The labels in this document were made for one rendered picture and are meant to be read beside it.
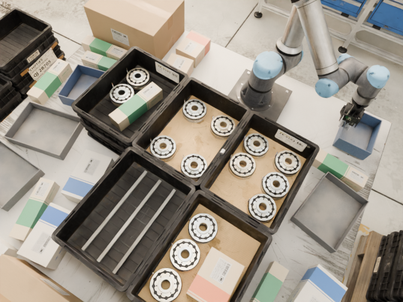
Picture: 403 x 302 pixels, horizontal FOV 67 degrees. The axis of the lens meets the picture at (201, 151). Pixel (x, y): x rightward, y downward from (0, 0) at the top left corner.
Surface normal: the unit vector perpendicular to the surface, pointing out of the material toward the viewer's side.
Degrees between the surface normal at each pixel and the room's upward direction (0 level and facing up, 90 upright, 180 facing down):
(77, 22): 0
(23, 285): 0
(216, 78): 0
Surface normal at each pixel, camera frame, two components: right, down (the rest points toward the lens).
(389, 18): -0.49, 0.77
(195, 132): 0.05, -0.45
